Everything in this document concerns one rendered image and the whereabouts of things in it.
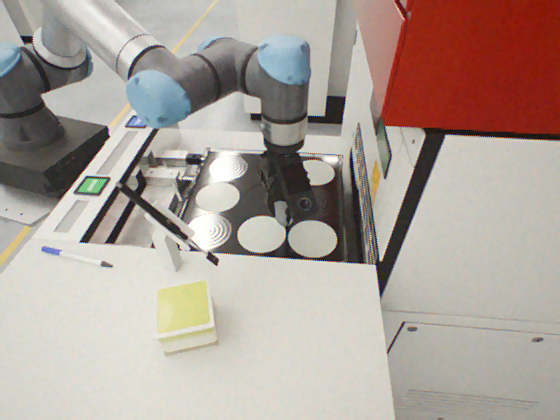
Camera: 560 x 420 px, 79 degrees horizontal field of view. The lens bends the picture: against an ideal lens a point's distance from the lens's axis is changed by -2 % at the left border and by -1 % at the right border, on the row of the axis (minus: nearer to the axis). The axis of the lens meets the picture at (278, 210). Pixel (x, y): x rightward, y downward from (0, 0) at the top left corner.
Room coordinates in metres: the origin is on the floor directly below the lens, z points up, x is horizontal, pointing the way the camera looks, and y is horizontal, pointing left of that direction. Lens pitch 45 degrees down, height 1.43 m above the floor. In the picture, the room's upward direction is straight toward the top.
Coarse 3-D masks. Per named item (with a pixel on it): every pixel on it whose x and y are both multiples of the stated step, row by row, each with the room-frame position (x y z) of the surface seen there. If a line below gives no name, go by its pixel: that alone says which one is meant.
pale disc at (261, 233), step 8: (256, 216) 0.52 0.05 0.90; (264, 216) 0.52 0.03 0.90; (248, 224) 0.49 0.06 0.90; (256, 224) 0.49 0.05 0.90; (264, 224) 0.49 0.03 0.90; (272, 224) 0.49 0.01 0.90; (240, 232) 0.47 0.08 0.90; (248, 232) 0.47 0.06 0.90; (256, 232) 0.47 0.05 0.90; (264, 232) 0.47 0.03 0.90; (272, 232) 0.47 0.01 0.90; (280, 232) 0.47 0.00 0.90; (240, 240) 0.45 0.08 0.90; (248, 240) 0.45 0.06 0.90; (256, 240) 0.45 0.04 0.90; (264, 240) 0.45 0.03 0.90; (272, 240) 0.45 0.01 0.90; (280, 240) 0.45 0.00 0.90; (248, 248) 0.43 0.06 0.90; (256, 248) 0.43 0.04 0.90; (264, 248) 0.43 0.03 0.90; (272, 248) 0.43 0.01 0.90
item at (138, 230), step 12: (156, 168) 0.71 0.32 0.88; (180, 168) 0.71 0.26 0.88; (144, 192) 0.62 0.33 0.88; (156, 192) 0.62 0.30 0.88; (168, 192) 0.62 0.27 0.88; (180, 192) 0.64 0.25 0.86; (168, 204) 0.58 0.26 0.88; (132, 216) 0.54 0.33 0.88; (144, 216) 0.54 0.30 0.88; (132, 228) 0.50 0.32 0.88; (144, 228) 0.50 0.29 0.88; (120, 240) 0.47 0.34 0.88; (132, 240) 0.47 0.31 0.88; (144, 240) 0.47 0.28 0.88
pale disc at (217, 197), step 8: (216, 184) 0.62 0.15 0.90; (224, 184) 0.62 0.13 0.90; (200, 192) 0.59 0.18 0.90; (208, 192) 0.59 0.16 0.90; (216, 192) 0.59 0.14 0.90; (224, 192) 0.59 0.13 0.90; (232, 192) 0.59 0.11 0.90; (200, 200) 0.57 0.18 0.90; (208, 200) 0.57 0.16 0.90; (216, 200) 0.57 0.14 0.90; (224, 200) 0.57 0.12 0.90; (232, 200) 0.57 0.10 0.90; (208, 208) 0.54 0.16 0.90; (216, 208) 0.54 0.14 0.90; (224, 208) 0.54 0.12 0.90
